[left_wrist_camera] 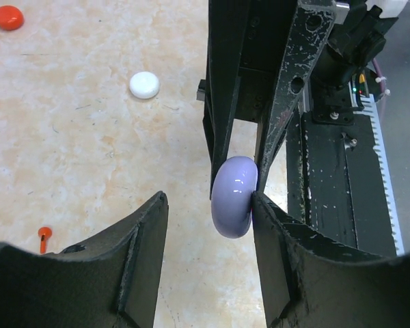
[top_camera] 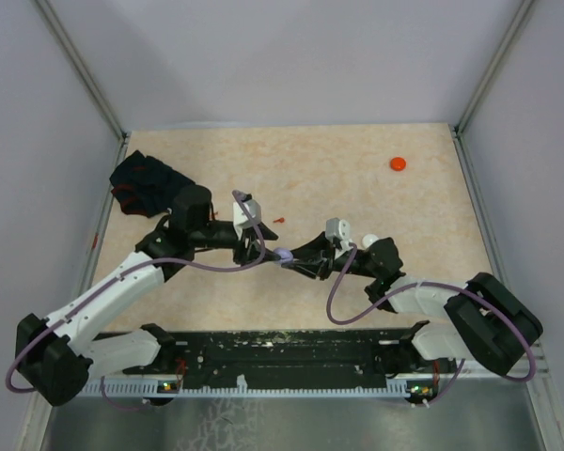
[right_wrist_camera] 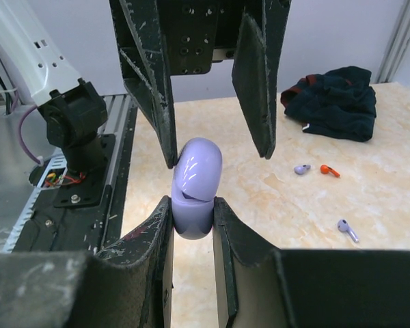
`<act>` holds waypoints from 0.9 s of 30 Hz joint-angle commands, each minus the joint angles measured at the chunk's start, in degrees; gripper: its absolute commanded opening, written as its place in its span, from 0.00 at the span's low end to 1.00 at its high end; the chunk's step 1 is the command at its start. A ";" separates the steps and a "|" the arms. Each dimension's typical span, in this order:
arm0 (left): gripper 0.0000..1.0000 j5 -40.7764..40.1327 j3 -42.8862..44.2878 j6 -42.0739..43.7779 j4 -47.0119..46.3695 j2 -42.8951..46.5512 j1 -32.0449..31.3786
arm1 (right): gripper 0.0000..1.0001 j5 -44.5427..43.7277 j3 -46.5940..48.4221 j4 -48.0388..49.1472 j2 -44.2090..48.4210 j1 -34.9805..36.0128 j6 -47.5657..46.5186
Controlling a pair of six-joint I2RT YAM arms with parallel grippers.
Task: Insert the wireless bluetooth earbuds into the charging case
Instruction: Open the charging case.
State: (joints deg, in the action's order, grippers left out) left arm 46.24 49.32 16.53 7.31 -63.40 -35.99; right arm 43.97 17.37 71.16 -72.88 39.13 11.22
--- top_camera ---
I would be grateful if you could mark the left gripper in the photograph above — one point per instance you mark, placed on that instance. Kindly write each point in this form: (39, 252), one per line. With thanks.
(246, 255)

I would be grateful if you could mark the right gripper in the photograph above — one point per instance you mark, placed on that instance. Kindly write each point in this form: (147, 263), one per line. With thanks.
(317, 258)

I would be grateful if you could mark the purple earbud case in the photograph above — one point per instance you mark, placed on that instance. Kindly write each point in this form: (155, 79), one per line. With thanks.
(283, 256)

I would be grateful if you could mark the white earbud charging case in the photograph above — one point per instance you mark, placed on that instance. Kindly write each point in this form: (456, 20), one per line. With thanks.
(368, 240)

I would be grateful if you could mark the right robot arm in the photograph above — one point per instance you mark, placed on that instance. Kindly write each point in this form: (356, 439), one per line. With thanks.
(479, 320)

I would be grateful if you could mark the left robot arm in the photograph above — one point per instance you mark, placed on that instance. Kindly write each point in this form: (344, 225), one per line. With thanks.
(59, 354)

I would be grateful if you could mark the orange earbud case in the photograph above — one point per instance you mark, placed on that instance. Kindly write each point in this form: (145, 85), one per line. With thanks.
(398, 164)

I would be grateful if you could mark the black cloth pouch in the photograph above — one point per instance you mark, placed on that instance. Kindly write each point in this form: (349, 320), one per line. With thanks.
(145, 186)

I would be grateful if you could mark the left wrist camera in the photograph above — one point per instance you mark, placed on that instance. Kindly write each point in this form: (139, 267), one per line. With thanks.
(246, 212)

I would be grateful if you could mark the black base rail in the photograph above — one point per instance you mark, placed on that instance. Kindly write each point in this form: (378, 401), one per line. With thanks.
(311, 359)

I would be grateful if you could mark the white cable duct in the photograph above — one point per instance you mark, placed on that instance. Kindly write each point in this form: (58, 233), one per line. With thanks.
(152, 388)

